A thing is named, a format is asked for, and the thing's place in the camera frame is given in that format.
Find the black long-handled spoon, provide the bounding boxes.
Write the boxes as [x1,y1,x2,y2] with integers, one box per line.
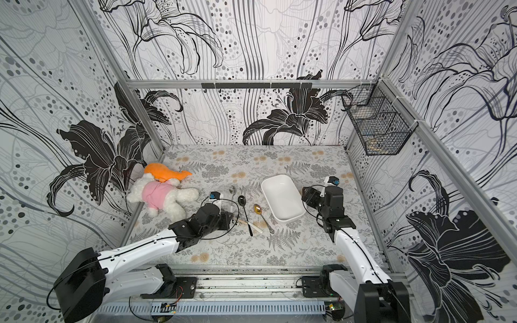
[238,195,253,237]

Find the silver spoon wooden handle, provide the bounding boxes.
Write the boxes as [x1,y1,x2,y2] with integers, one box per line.
[236,218,263,234]

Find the gold spoon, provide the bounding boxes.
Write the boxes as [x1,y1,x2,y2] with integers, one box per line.
[253,204,275,235]

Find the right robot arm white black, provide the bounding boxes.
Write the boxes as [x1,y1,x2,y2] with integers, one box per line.
[302,185,411,322]

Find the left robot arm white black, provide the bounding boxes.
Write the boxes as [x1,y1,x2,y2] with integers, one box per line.
[52,203,239,322]

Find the white plastic storage box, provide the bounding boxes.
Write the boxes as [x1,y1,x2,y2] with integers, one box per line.
[261,174,306,224]

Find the white plush toy pink shirt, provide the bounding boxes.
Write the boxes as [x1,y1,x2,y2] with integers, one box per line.
[127,163,199,222]

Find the small circuit board left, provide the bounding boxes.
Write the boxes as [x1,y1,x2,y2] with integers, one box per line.
[160,303,177,315]

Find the small circuit board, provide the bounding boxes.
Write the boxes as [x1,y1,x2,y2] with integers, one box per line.
[324,302,345,320]
[160,303,177,315]

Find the small circuit board right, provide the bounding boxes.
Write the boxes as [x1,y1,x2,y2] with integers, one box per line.
[324,302,345,320]

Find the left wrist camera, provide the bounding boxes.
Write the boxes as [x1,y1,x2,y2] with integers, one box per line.
[208,191,222,203]

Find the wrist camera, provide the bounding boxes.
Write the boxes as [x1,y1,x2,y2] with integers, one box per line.
[324,176,340,187]
[208,191,222,203]

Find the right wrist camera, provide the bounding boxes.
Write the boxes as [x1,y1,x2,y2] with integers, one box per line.
[324,176,340,187]

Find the aluminium mounting rail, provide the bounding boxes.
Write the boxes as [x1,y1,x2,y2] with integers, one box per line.
[82,266,417,301]

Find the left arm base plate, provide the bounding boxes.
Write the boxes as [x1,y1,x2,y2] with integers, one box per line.
[140,277,198,300]

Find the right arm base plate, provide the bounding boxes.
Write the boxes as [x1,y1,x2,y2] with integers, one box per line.
[296,276,339,298]

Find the black wire wall basket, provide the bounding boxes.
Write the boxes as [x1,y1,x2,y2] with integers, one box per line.
[341,80,413,156]

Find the white slotted cable duct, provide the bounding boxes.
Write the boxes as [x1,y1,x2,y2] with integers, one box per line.
[96,301,325,316]

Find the black bar on back rail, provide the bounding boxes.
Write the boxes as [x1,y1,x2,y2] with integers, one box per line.
[201,82,313,90]

